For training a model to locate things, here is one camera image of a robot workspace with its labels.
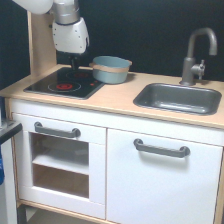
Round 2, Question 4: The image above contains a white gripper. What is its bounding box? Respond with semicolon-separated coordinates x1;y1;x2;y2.
52;18;89;70

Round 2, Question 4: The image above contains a light blue toy pot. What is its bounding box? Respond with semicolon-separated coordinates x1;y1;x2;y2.
89;56;132;84

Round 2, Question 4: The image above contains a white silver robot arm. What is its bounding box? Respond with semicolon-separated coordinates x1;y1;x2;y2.
13;0;89;70

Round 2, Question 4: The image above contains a grey sink basin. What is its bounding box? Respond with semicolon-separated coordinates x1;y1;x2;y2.
133;83;222;115

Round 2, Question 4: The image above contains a black toy stovetop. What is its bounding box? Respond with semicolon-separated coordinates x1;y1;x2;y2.
24;67;103;99

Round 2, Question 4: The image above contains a dark grey side table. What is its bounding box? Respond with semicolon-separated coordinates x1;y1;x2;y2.
0;119;22;224

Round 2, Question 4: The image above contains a white oven door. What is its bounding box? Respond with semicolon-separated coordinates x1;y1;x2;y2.
13;113;106;219

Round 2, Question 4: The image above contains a grey faucet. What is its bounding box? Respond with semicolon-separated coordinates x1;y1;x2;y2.
180;28;217;86

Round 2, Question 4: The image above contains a blue object at left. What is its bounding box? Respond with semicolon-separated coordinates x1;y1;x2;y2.
0;147;5;185

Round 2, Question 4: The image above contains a white cabinet door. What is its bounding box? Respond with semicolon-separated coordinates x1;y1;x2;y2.
106;130;222;224

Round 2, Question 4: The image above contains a grey oven door handle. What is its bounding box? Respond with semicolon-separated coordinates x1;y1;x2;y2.
34;122;81;138

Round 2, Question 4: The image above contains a wooden toy kitchen frame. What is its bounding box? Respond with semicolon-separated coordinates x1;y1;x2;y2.
0;15;224;224

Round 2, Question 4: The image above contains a grey cabinet door handle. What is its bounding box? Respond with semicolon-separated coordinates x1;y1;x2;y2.
133;139;190;158

